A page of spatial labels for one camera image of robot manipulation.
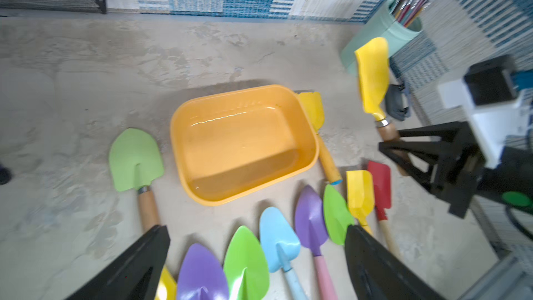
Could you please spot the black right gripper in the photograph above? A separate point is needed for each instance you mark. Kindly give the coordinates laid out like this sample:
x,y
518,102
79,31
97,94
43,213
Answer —
x,y
455,175

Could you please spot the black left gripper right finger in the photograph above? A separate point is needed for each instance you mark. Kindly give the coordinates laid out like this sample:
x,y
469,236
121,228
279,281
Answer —
x,y
376,273

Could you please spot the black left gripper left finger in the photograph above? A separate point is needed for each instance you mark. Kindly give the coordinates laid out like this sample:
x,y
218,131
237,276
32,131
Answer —
x,y
134,274

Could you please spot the yellow scoop shovel wooden handle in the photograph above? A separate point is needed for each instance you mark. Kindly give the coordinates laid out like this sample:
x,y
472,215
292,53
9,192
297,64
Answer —
x,y
373,74

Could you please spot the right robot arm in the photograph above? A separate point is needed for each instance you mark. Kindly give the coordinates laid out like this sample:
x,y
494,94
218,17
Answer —
x,y
510,184

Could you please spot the light blue shovel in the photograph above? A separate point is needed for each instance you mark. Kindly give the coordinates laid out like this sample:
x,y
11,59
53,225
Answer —
x,y
281,245

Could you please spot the yellow plastic storage box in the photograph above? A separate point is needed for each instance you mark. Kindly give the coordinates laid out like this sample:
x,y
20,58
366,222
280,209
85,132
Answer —
x,y
229,145

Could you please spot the mint green pencil cup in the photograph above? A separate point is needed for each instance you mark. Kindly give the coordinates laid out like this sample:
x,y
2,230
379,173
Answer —
x,y
382,24

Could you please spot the coloured pencils in cup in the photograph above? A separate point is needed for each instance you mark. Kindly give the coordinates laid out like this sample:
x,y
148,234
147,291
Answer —
x,y
405,11

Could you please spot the purple pointed shovel pink handle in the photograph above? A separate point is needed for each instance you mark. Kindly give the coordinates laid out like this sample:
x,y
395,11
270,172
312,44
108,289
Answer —
x,y
201,276

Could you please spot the green pointed shovel wooden handle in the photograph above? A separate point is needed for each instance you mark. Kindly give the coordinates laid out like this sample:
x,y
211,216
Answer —
x,y
336,214

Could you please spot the red shovel wooden handle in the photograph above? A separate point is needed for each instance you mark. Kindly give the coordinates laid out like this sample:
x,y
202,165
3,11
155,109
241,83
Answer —
x,y
382,191

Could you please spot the yellow square shovel yellow handle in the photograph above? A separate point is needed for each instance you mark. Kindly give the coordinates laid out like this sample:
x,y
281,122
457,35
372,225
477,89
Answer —
x,y
360,194

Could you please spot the green shovel orange handle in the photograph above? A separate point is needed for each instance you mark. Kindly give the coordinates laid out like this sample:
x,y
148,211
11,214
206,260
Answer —
x,y
246,267

